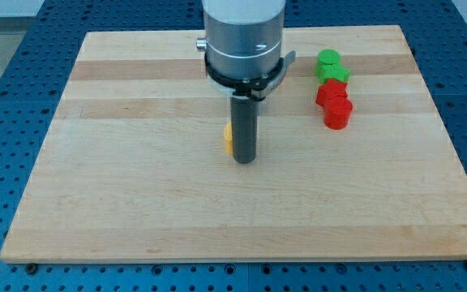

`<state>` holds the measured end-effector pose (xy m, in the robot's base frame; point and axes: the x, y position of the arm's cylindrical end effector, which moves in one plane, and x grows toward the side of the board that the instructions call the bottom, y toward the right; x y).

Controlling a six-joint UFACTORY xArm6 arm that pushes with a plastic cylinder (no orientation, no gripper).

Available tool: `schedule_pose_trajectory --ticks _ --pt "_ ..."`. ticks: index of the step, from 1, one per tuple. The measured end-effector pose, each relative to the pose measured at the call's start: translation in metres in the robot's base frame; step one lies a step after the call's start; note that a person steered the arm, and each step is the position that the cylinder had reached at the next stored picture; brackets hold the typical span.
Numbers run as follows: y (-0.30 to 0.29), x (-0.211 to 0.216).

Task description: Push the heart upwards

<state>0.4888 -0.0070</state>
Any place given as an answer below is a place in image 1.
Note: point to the black clamp mount ring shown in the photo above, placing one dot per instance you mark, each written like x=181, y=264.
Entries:
x=253, y=89

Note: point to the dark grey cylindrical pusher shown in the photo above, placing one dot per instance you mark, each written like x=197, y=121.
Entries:
x=244, y=123

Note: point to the yellow heart block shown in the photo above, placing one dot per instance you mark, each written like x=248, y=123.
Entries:
x=228, y=138

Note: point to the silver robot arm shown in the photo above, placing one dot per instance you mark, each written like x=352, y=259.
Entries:
x=242, y=54

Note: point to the green star block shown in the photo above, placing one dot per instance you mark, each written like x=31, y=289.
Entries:
x=334, y=71

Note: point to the red star block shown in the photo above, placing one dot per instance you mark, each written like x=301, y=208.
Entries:
x=331, y=88

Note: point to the green cylinder block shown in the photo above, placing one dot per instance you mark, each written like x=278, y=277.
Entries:
x=327, y=57

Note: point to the red cylinder block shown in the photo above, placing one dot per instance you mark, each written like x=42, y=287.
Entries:
x=337, y=112

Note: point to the wooden board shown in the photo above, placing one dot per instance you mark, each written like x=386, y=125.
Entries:
x=133, y=168

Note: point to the blue perforated table plate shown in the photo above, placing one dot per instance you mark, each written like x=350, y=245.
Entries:
x=32, y=85

